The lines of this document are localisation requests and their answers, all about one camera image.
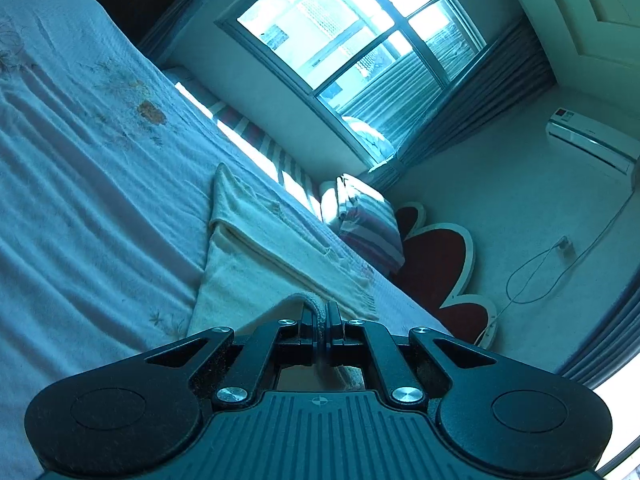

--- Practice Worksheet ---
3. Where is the blue curtain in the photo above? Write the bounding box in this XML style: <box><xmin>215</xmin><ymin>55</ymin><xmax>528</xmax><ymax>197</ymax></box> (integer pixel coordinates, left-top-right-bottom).
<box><xmin>370</xmin><ymin>15</ymin><xmax>558</xmax><ymax>193</ymax></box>
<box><xmin>557</xmin><ymin>270</ymin><xmax>640</xmax><ymax>392</ymax></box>
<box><xmin>135</xmin><ymin>0</ymin><xmax>236</xmax><ymax>56</ymax></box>

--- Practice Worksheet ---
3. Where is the cream knitted sweater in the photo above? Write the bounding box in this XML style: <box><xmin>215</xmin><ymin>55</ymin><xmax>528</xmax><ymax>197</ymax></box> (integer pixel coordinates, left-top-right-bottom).
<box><xmin>187</xmin><ymin>162</ymin><xmax>382</xmax><ymax>391</ymax></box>

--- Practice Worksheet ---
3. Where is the bed with floral sheet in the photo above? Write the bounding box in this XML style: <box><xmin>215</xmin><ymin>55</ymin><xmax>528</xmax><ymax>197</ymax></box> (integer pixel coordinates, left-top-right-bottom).
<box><xmin>0</xmin><ymin>0</ymin><xmax>453</xmax><ymax>480</ymax></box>

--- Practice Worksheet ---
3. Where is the striped mattress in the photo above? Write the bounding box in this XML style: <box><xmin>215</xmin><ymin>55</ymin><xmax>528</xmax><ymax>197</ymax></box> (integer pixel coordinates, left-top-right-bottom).
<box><xmin>165</xmin><ymin>67</ymin><xmax>325</xmax><ymax>222</ymax></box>

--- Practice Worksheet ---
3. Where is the white air conditioner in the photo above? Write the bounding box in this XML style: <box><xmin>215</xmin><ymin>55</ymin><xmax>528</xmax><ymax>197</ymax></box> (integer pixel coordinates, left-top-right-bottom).
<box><xmin>545</xmin><ymin>107</ymin><xmax>637</xmax><ymax>177</ymax></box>

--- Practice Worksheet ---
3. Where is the thin power cable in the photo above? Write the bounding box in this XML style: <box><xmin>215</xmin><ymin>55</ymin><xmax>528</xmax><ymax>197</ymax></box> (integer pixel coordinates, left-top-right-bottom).
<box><xmin>475</xmin><ymin>187</ymin><xmax>640</xmax><ymax>348</ymax></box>

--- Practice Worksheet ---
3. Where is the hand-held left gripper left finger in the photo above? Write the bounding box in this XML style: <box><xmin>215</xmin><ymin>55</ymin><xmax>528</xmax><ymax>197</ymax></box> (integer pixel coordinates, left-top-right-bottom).
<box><xmin>145</xmin><ymin>304</ymin><xmax>322</xmax><ymax>409</ymax></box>

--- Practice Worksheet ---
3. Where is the white bundled bedding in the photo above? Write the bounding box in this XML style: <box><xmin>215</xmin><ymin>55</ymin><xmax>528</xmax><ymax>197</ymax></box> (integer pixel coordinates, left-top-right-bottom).
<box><xmin>344</xmin><ymin>116</ymin><xmax>397</xmax><ymax>162</ymax></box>

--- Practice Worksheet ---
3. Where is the red and white headboard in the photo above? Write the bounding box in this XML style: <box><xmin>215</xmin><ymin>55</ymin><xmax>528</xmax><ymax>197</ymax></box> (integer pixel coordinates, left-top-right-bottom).
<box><xmin>390</xmin><ymin>202</ymin><xmax>499</xmax><ymax>348</ymax></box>

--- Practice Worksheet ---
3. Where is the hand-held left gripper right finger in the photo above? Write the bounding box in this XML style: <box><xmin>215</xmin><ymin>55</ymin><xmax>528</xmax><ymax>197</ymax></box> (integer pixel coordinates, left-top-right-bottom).
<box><xmin>325</xmin><ymin>301</ymin><xmax>496</xmax><ymax>406</ymax></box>

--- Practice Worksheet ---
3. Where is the striped pillow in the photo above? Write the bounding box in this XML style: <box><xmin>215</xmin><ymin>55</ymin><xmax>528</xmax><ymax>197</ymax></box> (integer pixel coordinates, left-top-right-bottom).
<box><xmin>320</xmin><ymin>174</ymin><xmax>406</xmax><ymax>273</ymax></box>

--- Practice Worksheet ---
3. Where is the window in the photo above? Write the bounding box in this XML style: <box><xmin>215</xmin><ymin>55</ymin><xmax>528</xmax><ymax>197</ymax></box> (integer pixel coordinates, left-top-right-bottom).
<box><xmin>215</xmin><ymin>0</ymin><xmax>488</xmax><ymax>171</ymax></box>

